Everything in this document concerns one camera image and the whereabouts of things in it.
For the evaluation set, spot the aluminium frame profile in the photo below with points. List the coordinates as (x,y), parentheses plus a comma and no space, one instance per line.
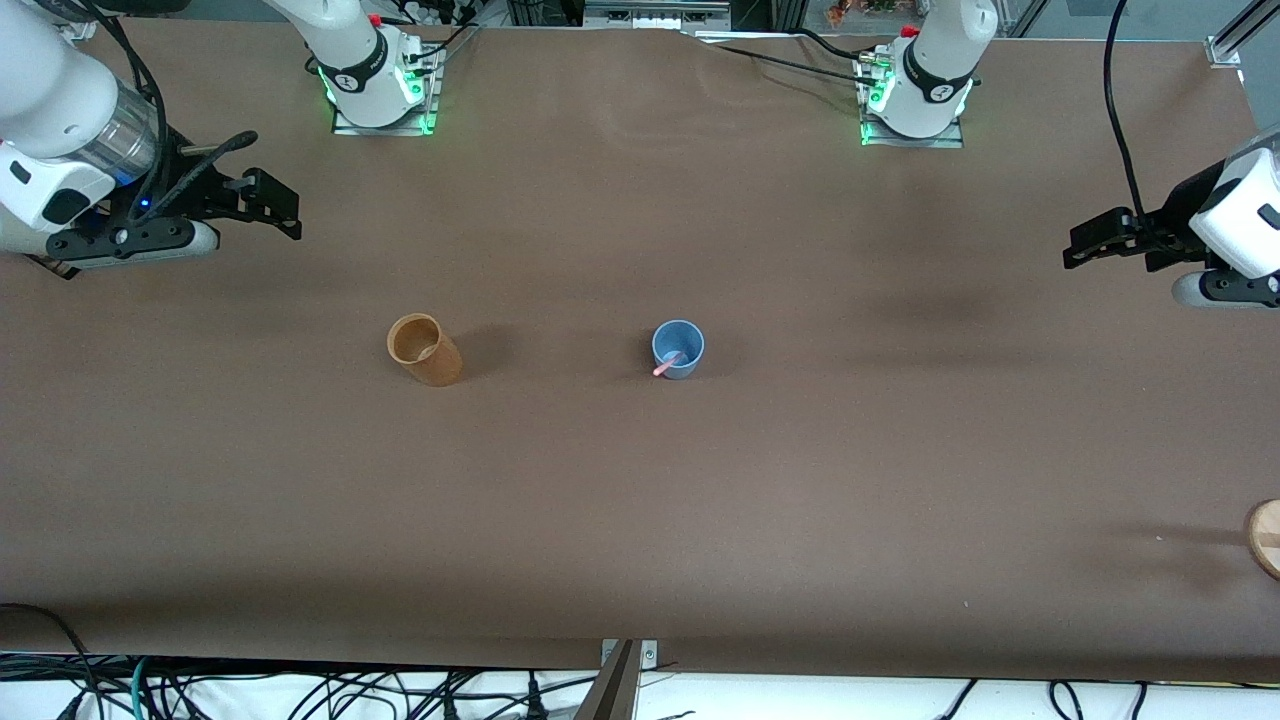
(1235,40)

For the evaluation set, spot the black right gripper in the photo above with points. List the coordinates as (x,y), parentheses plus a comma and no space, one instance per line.
(203,189)

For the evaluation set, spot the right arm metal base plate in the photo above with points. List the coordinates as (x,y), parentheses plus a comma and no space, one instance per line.
(425,95)

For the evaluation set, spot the pink chopstick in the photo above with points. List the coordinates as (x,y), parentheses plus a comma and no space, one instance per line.
(664,368)

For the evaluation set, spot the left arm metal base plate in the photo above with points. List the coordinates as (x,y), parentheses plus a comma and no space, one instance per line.
(915,141)

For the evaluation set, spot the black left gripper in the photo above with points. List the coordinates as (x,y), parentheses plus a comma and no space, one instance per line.
(1150,233)

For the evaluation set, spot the blue cup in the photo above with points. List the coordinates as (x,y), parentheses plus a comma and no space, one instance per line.
(690,345)

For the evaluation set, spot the brown cylindrical cup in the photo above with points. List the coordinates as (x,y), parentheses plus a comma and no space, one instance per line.
(440,365)

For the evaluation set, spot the white power strip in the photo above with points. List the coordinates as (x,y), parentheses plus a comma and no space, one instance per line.
(430,10)

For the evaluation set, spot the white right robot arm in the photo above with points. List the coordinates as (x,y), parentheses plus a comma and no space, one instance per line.
(50,100)

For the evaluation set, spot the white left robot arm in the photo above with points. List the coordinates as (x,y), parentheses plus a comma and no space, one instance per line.
(935,70)

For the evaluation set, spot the black equipment box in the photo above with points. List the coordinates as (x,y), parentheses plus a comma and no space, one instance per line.
(545,10)

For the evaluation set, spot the dark angled bar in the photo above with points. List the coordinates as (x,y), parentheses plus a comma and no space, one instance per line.
(610,695)

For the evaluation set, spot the grey equipment box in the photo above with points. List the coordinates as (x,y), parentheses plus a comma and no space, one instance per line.
(655,12)

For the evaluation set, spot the silver metal bracket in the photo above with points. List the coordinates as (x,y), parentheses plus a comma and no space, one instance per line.
(648,655)

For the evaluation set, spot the orange background items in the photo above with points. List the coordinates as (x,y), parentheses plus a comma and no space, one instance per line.
(860,10)

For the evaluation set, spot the round wooden board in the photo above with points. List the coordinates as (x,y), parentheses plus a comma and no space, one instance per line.
(1268,540)

